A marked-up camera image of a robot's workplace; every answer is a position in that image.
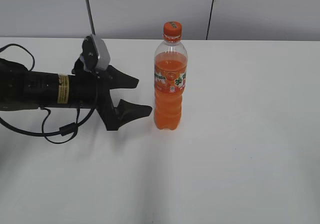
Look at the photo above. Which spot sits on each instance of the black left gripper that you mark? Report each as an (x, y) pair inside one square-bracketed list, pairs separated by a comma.
[(92, 89)]

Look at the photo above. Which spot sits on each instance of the orange bottle cap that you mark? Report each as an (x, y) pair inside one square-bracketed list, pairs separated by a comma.
[(172, 29)]

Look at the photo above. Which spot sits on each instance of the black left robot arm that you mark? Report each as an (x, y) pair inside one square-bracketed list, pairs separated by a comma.
[(21, 89)]

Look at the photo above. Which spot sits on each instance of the orange soda bottle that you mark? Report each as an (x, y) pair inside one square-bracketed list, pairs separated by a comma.
[(170, 73)]

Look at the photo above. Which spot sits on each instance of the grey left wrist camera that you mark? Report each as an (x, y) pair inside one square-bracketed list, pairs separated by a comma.
[(95, 55)]

